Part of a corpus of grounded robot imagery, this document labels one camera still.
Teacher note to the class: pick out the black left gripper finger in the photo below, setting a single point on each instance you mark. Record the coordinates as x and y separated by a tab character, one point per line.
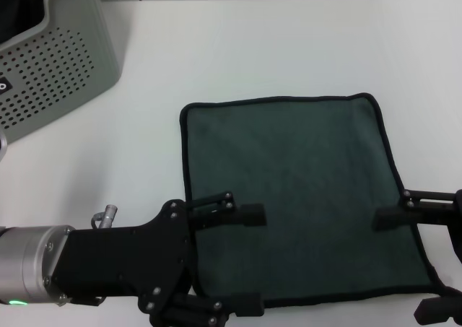
249	215
245	305

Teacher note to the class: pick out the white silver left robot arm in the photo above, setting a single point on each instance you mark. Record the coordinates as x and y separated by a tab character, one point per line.
25	262

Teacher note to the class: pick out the grey perforated storage box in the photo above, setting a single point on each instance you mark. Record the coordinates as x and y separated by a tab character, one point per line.
54	70

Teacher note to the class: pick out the green yellow towel black edge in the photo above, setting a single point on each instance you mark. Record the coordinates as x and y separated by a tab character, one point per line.
296	168

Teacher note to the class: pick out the black logo label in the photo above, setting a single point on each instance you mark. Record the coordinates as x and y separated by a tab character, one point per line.
4	85

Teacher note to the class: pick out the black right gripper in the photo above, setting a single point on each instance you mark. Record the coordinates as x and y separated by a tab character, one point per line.
458	226

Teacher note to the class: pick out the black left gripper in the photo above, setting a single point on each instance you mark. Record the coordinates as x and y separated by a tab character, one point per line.
126	262

